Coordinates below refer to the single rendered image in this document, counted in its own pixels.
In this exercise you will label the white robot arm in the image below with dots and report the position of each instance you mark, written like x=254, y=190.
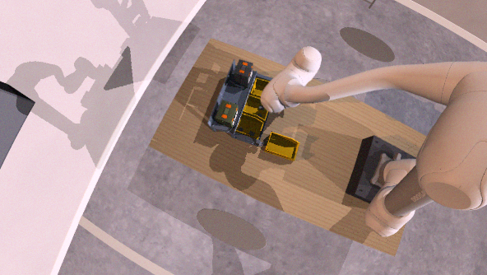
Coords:
x=450, y=167

